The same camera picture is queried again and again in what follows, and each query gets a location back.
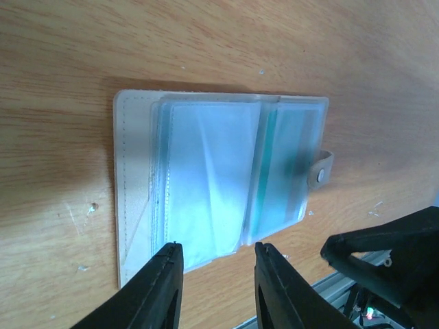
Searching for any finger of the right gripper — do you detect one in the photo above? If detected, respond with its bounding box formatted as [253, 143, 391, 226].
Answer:
[320, 206, 438, 328]

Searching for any white card holder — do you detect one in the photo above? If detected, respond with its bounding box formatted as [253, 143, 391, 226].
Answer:
[113, 90, 334, 286]

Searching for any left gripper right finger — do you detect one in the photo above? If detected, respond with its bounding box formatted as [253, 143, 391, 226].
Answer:
[254, 242, 357, 329]

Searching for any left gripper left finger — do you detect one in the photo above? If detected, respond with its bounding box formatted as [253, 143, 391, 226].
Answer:
[73, 243, 183, 328]

